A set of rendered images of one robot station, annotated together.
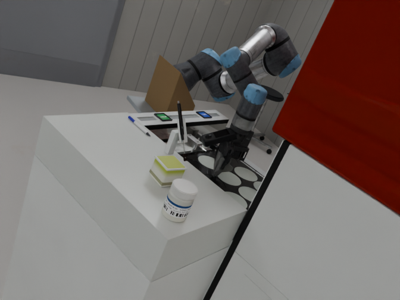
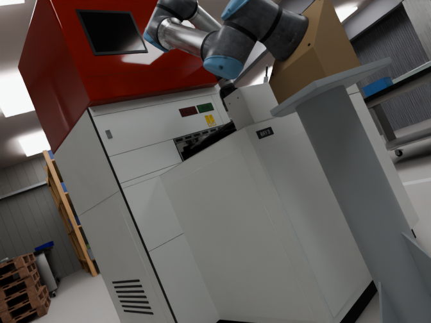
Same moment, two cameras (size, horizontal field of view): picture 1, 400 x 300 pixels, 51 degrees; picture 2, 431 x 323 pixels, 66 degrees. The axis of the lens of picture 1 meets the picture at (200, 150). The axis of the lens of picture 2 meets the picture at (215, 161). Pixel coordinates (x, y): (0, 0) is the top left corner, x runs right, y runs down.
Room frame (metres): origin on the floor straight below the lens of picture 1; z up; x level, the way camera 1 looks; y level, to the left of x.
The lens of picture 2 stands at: (3.11, 0.12, 0.69)
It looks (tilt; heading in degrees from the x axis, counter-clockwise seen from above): 3 degrees up; 195
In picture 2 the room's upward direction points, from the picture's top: 23 degrees counter-clockwise
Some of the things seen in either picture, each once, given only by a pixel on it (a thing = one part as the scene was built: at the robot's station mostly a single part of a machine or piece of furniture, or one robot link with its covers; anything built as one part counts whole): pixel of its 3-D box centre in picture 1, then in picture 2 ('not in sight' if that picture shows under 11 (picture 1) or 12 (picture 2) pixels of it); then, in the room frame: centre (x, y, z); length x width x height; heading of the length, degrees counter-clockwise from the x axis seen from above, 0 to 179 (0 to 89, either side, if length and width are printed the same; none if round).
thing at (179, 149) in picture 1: (178, 149); not in sight; (1.56, 0.08, 0.87); 0.36 x 0.08 x 0.03; 146
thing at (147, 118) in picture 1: (178, 130); (281, 99); (1.68, 0.12, 0.89); 0.55 x 0.09 x 0.14; 146
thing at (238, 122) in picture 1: (242, 121); (226, 82); (1.40, -0.10, 1.13); 0.08 x 0.08 x 0.05
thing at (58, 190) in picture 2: not in sight; (78, 211); (-2.94, -4.67, 1.24); 2.69 x 0.73 x 2.49; 41
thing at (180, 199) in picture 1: (179, 200); not in sight; (0.95, 0.00, 1.01); 0.07 x 0.07 x 0.10
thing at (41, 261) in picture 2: not in sight; (31, 273); (-2.01, -5.42, 0.46); 2.56 x 1.02 x 0.93; 41
